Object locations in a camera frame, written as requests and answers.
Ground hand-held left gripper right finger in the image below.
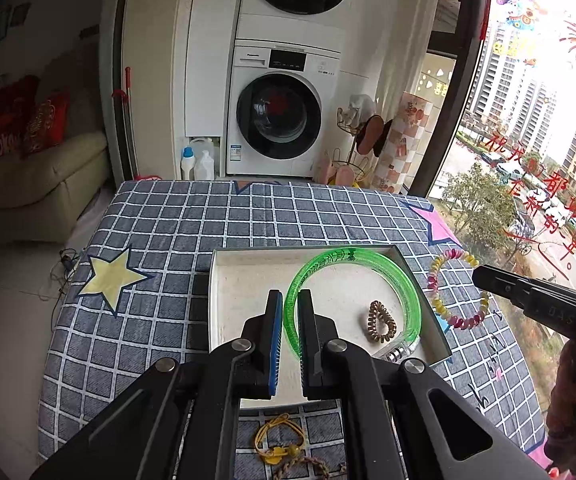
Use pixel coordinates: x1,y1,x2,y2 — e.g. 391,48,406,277
298,290,551,480

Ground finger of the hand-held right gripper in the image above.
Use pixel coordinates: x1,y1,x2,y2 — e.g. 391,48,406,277
472,264,576,307

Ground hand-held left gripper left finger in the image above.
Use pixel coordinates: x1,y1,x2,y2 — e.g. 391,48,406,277
30,290,285,480

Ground multicolour spiral hair tie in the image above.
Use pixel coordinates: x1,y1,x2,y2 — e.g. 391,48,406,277
427,248,490,331

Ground shallow grey-green cardboard tray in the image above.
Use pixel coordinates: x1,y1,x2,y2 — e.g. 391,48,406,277
208,244,453,411

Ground green translucent bangle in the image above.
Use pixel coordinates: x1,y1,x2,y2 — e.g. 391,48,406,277
284,247,423,363

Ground yellow beaded hair tie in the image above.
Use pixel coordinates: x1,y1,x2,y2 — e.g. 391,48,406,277
254,412,306,465

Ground brown braided bracelet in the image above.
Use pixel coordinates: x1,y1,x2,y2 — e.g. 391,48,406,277
288,455,349,480

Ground red writing window decal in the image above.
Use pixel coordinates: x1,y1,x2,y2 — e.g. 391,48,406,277
483,130,576,281

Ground blue checked tablecloth with stars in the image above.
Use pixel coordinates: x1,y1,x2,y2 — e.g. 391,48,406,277
38,180,551,480

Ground pink checked patterned box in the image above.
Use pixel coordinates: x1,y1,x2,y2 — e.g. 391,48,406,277
370,91,434,195

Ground white front-load washing machine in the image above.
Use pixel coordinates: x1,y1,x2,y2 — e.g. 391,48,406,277
225,39,343,178

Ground clear plastic bottle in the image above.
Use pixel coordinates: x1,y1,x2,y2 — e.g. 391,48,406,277
197,150,216,181

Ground brown slipper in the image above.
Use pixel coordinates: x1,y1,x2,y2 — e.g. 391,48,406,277
357,115,385,156

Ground white blue-capped detergent bottle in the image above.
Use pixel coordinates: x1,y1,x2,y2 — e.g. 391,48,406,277
181,146,197,181

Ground cream sofa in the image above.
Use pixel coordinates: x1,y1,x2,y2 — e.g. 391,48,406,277
0,130,111,243

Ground white laundry cabinet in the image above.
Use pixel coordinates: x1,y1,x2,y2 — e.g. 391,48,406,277
120,0,434,182

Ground small red patterned cushion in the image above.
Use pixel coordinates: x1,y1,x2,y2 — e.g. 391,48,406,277
22,91,71,156

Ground large red cushion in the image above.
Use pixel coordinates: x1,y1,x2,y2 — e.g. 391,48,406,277
0,76,38,171

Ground brown spiral hair tie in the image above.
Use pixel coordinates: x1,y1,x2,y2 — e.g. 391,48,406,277
367,301,397,345

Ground tangled floor cables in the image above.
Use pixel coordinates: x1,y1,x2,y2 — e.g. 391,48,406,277
50,247,88,301

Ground gold wire slipper rack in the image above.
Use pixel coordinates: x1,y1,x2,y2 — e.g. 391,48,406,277
318,94,393,188

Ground red-handled mop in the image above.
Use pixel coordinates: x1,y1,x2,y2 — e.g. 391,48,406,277
112,66,161,182

